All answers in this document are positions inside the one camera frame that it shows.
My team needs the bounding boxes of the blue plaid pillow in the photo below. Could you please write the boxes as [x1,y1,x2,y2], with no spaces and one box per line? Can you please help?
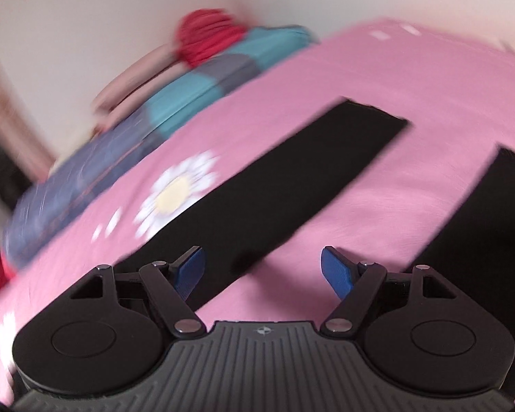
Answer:
[2,25,314,270]

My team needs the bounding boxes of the folded red cloth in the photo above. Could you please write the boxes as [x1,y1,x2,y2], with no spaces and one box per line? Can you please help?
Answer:
[175,9,248,69]

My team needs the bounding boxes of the pink floral bed sheet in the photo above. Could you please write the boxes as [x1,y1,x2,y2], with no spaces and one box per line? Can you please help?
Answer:
[0,20,515,401]

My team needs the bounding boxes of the folded pink cloth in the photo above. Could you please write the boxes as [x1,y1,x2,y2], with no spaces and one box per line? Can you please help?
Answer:
[91,45,188,136]

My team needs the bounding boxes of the black pants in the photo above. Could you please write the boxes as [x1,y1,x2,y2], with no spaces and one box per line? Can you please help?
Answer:
[115,101,515,320]

